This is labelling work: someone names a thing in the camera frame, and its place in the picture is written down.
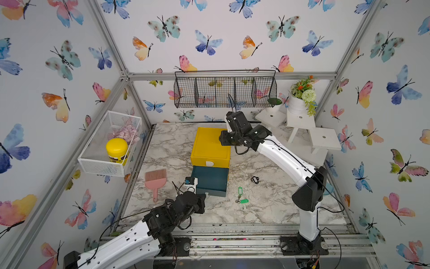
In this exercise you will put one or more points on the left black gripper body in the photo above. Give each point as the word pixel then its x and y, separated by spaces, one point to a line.
pixel 197 208

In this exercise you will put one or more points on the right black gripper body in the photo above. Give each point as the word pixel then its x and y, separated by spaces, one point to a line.
pixel 229 138

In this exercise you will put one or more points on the yellow plastic drawer cabinet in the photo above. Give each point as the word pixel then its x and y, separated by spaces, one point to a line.
pixel 207 149

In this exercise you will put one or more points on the teal drawer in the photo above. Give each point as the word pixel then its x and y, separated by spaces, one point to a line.
pixel 211 180

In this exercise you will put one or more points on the green tag key bunch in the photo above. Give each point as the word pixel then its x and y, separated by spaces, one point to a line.
pixel 240 198

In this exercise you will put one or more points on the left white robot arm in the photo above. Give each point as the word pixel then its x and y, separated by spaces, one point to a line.
pixel 150 237

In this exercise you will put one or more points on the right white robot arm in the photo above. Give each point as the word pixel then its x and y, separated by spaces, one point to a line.
pixel 311 181

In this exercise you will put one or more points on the small white pot green plant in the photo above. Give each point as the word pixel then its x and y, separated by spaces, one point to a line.
pixel 275 105

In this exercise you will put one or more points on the white pot with flowers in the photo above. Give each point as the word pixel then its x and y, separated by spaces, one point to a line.
pixel 303 97

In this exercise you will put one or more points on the white tiered step shelf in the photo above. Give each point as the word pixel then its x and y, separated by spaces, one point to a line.
pixel 299 133

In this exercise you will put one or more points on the yellow lidded jar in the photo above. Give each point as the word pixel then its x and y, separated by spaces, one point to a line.
pixel 117 150

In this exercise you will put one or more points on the pink flower bunch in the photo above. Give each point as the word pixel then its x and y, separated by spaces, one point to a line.
pixel 128 133

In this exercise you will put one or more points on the teal paddle board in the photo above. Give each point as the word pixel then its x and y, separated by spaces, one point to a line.
pixel 329 189

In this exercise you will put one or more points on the black wire wall basket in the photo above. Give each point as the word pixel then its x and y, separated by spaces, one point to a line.
pixel 234 89

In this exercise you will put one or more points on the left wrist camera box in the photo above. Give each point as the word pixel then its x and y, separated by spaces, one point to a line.
pixel 191 184

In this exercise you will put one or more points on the white mesh wall basket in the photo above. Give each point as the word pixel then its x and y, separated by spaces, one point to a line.
pixel 94 158

